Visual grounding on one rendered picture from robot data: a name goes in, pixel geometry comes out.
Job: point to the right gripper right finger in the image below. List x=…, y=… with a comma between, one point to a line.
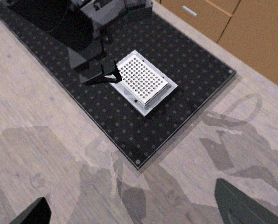
x=238, y=208

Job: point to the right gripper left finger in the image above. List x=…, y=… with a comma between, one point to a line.
x=38, y=212

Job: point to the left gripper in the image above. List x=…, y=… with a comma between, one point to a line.
x=84, y=36

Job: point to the white rectangular plate nest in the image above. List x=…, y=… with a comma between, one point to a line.
x=145, y=110

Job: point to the white well plate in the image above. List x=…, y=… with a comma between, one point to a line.
x=140, y=80

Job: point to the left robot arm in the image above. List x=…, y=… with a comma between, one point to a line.
x=47, y=14

